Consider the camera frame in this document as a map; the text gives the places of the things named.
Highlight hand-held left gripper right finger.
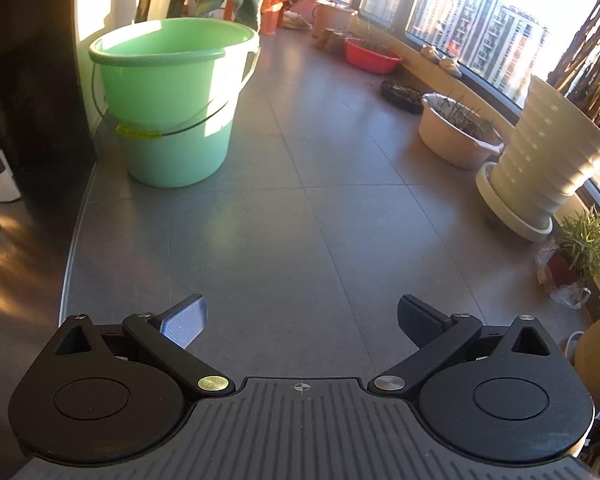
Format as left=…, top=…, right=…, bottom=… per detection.
left=369, top=294, right=557, bottom=394

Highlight white cable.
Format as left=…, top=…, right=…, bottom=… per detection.
left=564, top=331, right=585, bottom=363

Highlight small green potted plant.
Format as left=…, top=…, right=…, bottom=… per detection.
left=546, top=206, right=600, bottom=287

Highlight green plastic bucket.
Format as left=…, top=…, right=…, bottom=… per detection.
left=88, top=17, right=261, bottom=189

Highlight dry brown branches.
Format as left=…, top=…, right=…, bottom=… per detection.
left=549, top=0, right=600, bottom=133

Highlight black plant tray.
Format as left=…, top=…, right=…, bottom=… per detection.
left=380, top=79, right=427, bottom=114

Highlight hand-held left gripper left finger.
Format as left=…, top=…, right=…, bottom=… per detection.
left=54, top=294, right=233, bottom=396

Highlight red plastic basin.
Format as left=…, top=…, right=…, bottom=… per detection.
left=343, top=37, right=404, bottom=75

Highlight white ribbed flower pot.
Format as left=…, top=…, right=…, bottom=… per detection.
left=494, top=74, right=600, bottom=222

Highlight pale pink basin planter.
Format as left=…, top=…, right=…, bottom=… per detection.
left=418, top=92, right=505, bottom=170

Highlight orange plastic stool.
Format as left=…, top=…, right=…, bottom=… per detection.
left=260, top=2, right=284, bottom=37

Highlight brown rectangular planter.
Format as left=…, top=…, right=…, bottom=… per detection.
left=321, top=27, right=363, bottom=54

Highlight white pot saucer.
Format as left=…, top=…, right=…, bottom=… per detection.
left=475, top=161, right=555, bottom=242

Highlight clear plastic bag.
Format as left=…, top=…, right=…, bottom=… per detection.
left=536, top=249, right=592, bottom=309

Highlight dark wooden cabinet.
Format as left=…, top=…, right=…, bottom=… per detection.
left=0, top=0, right=99, bottom=173

